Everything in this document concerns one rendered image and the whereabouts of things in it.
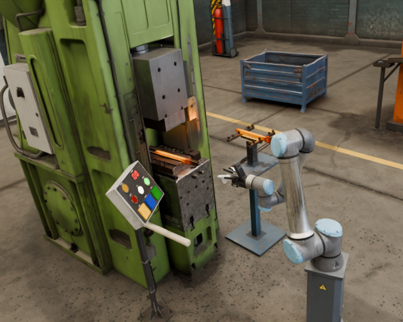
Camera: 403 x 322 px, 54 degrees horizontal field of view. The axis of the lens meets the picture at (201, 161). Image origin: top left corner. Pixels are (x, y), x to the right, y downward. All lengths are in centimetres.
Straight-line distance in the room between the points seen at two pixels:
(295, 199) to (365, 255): 149
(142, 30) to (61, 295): 216
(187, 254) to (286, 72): 383
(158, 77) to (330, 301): 172
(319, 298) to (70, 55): 218
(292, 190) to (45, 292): 228
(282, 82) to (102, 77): 426
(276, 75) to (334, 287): 437
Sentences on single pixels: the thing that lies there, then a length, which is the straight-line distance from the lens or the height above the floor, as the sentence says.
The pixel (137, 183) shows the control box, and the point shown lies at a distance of 242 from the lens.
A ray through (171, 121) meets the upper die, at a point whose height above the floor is 132.
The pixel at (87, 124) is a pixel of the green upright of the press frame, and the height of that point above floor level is 133.
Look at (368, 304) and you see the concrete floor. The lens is 320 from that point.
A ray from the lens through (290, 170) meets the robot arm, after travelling 213.
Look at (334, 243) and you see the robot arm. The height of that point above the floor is 79.
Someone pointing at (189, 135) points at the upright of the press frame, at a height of 107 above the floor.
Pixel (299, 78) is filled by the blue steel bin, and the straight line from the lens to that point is 621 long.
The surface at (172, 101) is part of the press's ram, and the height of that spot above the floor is 145.
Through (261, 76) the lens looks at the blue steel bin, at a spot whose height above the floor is 47.
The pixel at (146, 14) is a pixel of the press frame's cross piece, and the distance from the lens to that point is 270.
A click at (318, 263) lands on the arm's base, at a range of 248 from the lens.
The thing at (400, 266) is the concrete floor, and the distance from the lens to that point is 354.
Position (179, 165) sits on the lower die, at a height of 98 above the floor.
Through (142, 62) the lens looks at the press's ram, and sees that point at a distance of 256.
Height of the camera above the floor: 230
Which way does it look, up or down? 27 degrees down
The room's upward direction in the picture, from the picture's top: 7 degrees counter-clockwise
